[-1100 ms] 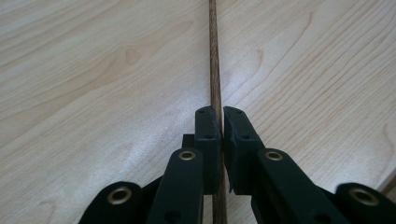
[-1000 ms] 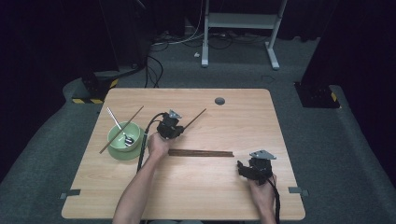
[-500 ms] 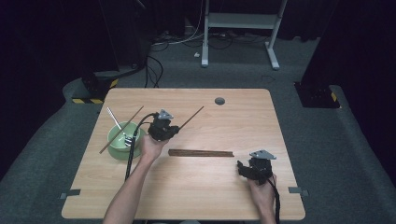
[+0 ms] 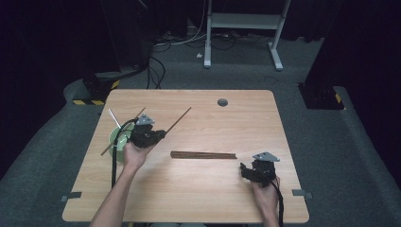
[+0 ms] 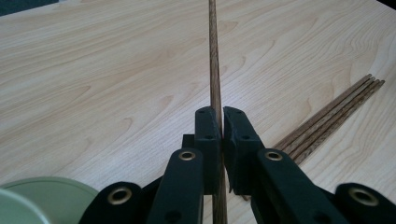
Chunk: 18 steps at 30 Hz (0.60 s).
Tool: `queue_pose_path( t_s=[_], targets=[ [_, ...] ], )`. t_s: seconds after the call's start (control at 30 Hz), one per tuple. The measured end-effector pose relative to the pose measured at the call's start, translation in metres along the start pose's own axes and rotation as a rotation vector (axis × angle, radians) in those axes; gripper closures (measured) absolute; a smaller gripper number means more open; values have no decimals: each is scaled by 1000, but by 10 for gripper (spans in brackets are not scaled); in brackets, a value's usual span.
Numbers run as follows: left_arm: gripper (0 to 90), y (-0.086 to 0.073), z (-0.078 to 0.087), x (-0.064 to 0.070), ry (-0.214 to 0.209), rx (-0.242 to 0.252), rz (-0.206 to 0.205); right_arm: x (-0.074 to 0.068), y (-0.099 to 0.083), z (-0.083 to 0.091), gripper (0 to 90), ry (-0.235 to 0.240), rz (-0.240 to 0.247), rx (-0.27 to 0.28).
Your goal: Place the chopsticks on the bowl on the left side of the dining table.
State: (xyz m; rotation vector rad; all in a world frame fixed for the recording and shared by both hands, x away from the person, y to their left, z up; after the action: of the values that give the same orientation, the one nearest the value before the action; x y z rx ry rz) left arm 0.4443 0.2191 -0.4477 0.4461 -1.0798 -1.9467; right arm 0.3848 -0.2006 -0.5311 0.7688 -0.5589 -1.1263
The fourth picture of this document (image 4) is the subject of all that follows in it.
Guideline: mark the metal spoon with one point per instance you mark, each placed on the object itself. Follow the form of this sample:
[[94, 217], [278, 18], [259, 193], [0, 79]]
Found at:
[[113, 117]]

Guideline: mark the black stand base hazard tape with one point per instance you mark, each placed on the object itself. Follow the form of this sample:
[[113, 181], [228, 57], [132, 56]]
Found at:
[[320, 97], [97, 90]]

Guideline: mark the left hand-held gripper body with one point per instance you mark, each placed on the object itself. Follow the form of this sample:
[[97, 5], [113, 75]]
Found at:
[[143, 135]]

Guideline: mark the person's right hand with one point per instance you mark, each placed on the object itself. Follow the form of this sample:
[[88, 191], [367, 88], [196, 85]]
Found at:
[[268, 197]]

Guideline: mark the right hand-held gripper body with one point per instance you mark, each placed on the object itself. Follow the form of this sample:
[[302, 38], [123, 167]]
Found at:
[[265, 171]]

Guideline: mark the small white plug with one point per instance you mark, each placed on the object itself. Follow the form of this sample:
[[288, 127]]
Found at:
[[199, 55]]

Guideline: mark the green ceramic plate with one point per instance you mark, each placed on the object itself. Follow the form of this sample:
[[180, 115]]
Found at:
[[121, 159]]

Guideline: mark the grey round table grommet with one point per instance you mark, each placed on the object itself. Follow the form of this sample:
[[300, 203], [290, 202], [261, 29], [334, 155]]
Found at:
[[222, 102]]

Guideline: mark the brown wooden chopstick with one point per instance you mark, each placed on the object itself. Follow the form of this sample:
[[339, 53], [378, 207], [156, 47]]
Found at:
[[107, 148], [179, 118]]

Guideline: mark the white metal stand frame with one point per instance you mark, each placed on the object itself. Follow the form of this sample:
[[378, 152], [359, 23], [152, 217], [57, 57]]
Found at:
[[246, 20]]

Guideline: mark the green ceramic bowl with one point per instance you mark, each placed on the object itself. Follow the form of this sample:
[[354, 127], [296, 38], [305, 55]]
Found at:
[[123, 142]]

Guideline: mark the person's left hand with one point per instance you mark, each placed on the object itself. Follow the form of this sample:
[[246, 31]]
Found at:
[[135, 156]]

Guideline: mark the pile of wooden chopsticks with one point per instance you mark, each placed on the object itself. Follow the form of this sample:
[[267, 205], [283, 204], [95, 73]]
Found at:
[[201, 155]]

